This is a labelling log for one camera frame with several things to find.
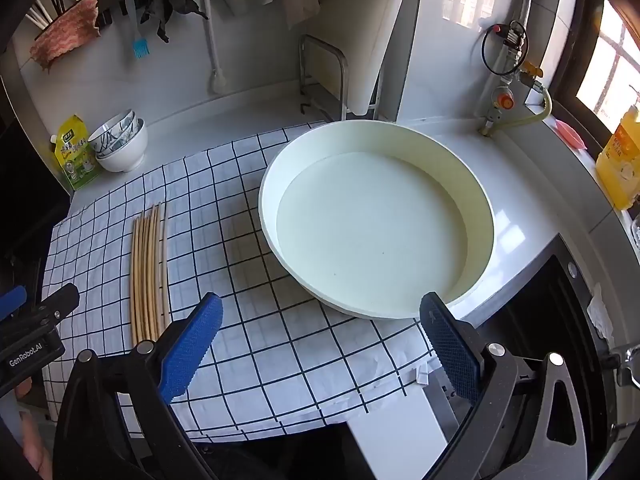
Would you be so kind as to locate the dark framed window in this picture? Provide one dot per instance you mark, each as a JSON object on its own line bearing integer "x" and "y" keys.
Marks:
{"x": 615, "y": 60}

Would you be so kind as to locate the person's left hand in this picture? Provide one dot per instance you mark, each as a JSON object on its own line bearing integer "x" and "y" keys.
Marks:
{"x": 37, "y": 452}

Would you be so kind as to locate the bundle of wooden chopsticks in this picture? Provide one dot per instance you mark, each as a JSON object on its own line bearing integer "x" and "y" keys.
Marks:
{"x": 145, "y": 280}

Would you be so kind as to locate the white ceramic bowl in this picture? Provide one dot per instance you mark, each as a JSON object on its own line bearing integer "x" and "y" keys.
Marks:
{"x": 125, "y": 155}

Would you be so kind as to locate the gas regulator with orange knob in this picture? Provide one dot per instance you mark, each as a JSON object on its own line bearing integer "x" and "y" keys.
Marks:
{"x": 506, "y": 101}

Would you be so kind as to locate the white crumpled tissue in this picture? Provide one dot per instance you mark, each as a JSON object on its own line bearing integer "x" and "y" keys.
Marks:
{"x": 600, "y": 315}

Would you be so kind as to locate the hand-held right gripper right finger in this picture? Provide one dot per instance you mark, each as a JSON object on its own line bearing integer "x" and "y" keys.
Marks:
{"x": 450, "y": 345}

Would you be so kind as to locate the black red gas valve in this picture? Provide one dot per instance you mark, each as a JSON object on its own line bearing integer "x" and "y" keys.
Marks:
{"x": 512, "y": 35}

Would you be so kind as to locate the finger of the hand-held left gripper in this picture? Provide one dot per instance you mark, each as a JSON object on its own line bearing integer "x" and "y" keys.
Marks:
{"x": 57, "y": 305}
{"x": 12, "y": 300}

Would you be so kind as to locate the white round tray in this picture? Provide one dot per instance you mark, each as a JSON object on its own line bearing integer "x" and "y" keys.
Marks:
{"x": 370, "y": 220}

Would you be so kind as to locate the yellow green pouch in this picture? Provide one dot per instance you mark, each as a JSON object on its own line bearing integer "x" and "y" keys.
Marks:
{"x": 75, "y": 155}

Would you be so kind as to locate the black gas stove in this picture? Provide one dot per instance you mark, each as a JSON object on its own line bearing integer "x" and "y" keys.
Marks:
{"x": 565, "y": 300}

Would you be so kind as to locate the blue silicone brush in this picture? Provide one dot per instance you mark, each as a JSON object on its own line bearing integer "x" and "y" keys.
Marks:
{"x": 141, "y": 50}

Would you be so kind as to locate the white dish brush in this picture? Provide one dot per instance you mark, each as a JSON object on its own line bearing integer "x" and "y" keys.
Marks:
{"x": 217, "y": 82}

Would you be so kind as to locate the black white checkered cloth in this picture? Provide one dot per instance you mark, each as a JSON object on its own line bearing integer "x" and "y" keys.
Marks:
{"x": 235, "y": 270}

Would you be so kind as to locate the blue patterned bowl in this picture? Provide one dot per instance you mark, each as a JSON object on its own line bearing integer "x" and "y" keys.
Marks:
{"x": 110, "y": 135}

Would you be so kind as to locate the pink dish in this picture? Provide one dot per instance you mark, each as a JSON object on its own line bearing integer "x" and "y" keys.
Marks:
{"x": 570, "y": 135}

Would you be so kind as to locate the dark hanging cloth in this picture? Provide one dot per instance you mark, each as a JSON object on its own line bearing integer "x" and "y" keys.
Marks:
{"x": 170, "y": 5}

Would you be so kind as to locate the yellow liquid bottle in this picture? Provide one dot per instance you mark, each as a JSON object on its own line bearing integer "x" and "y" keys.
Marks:
{"x": 620, "y": 160}

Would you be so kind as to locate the pink rag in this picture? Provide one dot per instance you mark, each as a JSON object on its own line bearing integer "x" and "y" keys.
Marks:
{"x": 65, "y": 30}

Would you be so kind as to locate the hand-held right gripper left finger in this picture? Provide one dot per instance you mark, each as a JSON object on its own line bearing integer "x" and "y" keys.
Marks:
{"x": 192, "y": 345}

